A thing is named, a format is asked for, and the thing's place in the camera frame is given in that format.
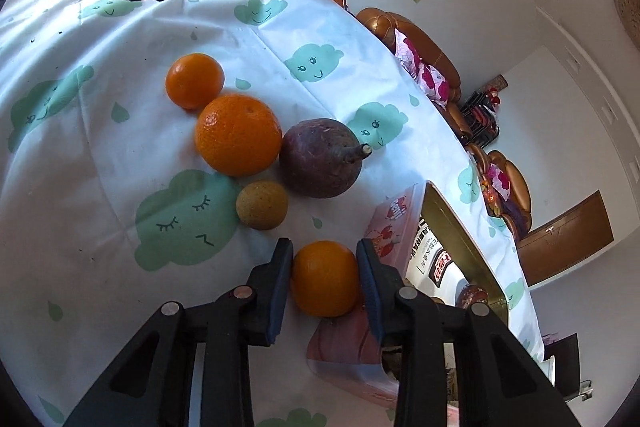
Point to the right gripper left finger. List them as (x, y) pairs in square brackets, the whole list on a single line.
[(250, 315)]

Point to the printed paper tray liner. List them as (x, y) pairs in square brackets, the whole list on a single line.
[(431, 269)]

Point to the magenta pillow on far armchair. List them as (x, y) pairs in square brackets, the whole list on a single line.
[(499, 181)]

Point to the white magenta floral pillow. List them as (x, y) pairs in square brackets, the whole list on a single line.
[(434, 85), (407, 55)]

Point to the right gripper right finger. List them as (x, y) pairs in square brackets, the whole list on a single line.
[(401, 316)]

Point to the brown wooden door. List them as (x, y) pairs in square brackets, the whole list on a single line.
[(571, 238)]

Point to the white magenta floral pillow left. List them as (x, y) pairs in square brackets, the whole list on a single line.
[(407, 55)]

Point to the stacked black chairs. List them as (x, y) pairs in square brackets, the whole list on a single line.
[(480, 113)]

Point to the dark brown passion fruit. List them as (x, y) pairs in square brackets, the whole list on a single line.
[(471, 294)]

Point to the brown leather armchair far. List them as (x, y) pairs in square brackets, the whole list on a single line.
[(516, 212)]

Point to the large orange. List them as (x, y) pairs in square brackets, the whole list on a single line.
[(238, 135)]

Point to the small orange tangerine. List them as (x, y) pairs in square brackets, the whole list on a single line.
[(194, 80)]

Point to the long brown leather sofa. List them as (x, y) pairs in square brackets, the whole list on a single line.
[(383, 24)]

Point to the large purple round fruit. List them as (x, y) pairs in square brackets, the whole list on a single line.
[(321, 158)]

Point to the yellow-brown longan fruit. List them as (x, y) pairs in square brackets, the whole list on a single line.
[(262, 205)]

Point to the white cloud-print tablecloth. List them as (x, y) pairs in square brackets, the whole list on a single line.
[(108, 211)]

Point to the pink metal tray box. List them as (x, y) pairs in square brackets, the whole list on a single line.
[(343, 351)]

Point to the white magenta floral pillow right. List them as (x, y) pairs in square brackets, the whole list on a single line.
[(434, 85)]

